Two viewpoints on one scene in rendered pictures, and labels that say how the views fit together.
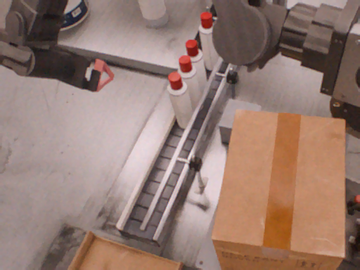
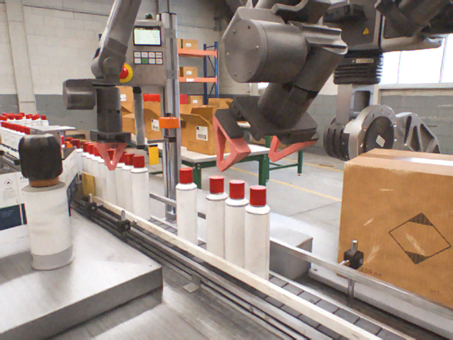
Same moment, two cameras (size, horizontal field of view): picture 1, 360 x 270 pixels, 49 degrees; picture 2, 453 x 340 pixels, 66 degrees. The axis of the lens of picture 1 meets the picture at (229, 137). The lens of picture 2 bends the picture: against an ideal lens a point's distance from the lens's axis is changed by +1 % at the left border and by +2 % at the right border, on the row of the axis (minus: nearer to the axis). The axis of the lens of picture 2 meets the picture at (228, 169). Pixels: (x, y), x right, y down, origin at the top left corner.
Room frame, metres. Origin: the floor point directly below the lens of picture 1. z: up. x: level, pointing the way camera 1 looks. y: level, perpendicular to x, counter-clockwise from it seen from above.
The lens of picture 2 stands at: (0.48, 0.75, 1.27)
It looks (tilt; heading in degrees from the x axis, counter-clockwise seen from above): 13 degrees down; 292
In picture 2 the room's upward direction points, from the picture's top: straight up
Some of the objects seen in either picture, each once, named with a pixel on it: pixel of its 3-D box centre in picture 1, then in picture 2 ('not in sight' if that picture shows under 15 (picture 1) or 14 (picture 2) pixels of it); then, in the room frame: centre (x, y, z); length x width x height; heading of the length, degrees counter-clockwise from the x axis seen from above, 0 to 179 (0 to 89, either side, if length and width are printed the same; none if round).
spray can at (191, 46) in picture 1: (196, 69); (217, 220); (0.78, 0.07, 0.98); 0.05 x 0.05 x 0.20
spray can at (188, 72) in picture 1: (190, 84); (236, 227); (0.72, 0.09, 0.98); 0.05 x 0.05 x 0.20
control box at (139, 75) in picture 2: not in sight; (139, 55); (1.16, -0.19, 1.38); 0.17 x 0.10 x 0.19; 31
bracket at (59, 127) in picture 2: not in sight; (52, 128); (1.52, -0.16, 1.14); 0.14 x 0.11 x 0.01; 156
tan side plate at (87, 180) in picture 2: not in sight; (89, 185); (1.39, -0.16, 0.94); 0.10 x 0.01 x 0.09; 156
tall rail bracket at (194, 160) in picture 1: (190, 169); (346, 282); (0.49, 0.11, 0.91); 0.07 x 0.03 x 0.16; 66
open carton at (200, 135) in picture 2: not in sight; (212, 129); (1.69, -1.86, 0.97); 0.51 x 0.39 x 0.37; 63
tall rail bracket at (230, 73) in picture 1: (226, 85); not in sight; (0.77, -0.01, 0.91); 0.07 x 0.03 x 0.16; 66
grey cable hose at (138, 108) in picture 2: not in sight; (139, 118); (1.20, -0.23, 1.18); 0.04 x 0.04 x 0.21
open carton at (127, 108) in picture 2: not in sight; (136, 116); (3.15, -2.80, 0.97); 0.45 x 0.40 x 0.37; 59
